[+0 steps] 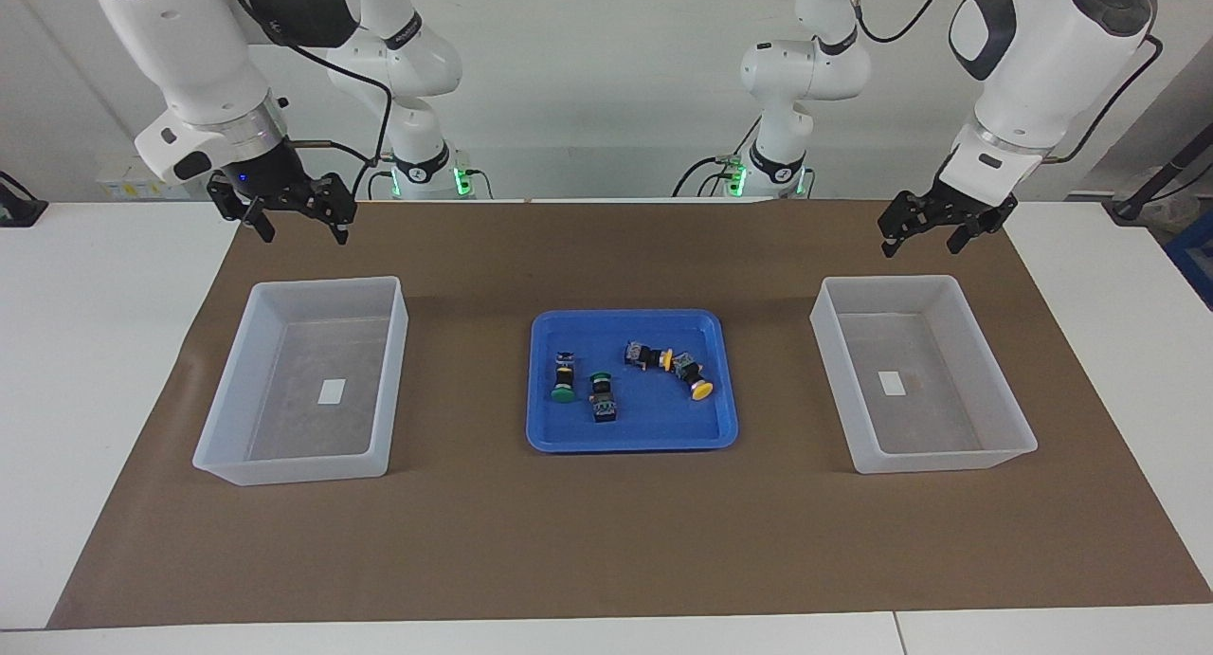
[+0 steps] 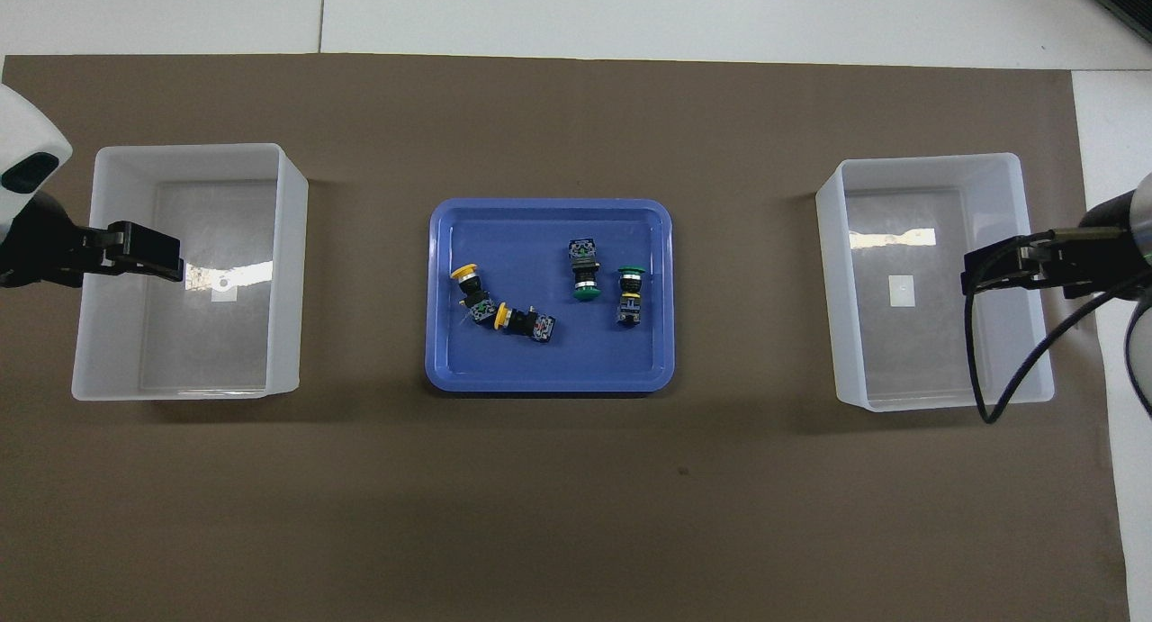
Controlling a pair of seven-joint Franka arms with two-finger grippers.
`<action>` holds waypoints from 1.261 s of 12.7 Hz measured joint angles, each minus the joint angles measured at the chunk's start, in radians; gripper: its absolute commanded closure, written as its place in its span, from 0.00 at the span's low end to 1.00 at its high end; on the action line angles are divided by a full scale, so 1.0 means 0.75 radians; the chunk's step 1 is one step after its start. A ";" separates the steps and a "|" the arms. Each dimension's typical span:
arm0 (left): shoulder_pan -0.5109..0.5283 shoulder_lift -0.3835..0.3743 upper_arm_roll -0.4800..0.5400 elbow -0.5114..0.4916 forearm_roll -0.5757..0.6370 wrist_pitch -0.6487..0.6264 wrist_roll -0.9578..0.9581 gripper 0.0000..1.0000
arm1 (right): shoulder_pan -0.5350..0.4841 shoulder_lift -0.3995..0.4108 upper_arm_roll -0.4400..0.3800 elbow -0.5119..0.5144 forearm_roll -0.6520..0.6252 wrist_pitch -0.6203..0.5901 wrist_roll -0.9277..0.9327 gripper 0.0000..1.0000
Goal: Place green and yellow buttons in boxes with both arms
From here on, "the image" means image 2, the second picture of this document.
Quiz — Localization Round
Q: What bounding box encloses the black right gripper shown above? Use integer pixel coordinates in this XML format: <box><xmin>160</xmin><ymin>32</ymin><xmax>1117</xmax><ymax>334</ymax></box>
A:
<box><xmin>961</xmin><ymin>190</ymin><xmax>1142</xmax><ymax>301</ymax></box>

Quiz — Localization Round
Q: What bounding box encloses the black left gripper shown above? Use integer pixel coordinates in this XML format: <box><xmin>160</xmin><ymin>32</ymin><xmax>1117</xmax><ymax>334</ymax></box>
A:
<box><xmin>0</xmin><ymin>192</ymin><xmax>185</xmax><ymax>288</ymax></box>

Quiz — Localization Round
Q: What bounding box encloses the yellow push button switch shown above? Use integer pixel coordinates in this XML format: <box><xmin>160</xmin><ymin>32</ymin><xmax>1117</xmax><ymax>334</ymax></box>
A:
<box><xmin>492</xmin><ymin>302</ymin><xmax>557</xmax><ymax>345</ymax></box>
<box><xmin>449</xmin><ymin>261</ymin><xmax>499</xmax><ymax>329</ymax></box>

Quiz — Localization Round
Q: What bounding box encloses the green push button switch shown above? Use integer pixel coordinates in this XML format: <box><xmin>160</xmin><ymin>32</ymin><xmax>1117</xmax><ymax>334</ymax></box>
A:
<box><xmin>616</xmin><ymin>266</ymin><xmax>646</xmax><ymax>329</ymax></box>
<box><xmin>568</xmin><ymin>238</ymin><xmax>602</xmax><ymax>303</ymax></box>

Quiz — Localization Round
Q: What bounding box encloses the translucent white plastic box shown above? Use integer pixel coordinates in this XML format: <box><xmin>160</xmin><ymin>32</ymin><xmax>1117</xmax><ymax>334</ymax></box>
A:
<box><xmin>72</xmin><ymin>143</ymin><xmax>310</xmax><ymax>401</ymax></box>
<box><xmin>815</xmin><ymin>153</ymin><xmax>1056</xmax><ymax>413</ymax></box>

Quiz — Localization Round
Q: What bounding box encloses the blue plastic tray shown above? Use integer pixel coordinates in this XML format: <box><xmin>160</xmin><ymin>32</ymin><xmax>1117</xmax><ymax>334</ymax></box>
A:
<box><xmin>425</xmin><ymin>198</ymin><xmax>676</xmax><ymax>395</ymax></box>

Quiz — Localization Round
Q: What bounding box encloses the brown table mat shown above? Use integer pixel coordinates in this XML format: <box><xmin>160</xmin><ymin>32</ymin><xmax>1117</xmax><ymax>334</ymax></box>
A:
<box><xmin>0</xmin><ymin>53</ymin><xmax>1130</xmax><ymax>622</ymax></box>

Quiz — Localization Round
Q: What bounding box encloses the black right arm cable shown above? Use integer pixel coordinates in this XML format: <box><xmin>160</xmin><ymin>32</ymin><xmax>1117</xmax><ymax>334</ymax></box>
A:
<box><xmin>965</xmin><ymin>229</ymin><xmax>1152</xmax><ymax>425</ymax></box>

